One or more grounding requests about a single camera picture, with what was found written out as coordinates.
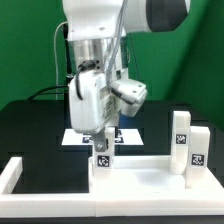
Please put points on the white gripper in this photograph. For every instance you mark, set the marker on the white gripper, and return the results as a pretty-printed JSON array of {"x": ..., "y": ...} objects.
[{"x": 92, "y": 105}]

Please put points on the white desk top tray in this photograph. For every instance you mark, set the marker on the white desk top tray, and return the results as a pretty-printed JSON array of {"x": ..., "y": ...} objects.
[{"x": 144, "y": 186}]

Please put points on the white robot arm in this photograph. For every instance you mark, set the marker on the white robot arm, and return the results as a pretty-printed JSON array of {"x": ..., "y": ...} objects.
[{"x": 97, "y": 32}]

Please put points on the fiducial marker sheet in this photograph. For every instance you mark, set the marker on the fiducial marker sheet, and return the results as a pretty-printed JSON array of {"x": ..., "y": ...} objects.
[{"x": 125, "y": 137}]

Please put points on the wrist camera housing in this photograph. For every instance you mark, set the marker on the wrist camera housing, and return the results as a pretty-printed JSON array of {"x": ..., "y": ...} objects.
[{"x": 132, "y": 94}]

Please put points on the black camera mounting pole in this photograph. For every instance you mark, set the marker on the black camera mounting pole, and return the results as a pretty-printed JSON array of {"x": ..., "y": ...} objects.
[{"x": 69, "y": 75}]

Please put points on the white U-shaped obstacle frame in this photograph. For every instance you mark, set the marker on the white U-shaped obstacle frame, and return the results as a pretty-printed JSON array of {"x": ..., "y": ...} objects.
[{"x": 39, "y": 205}]

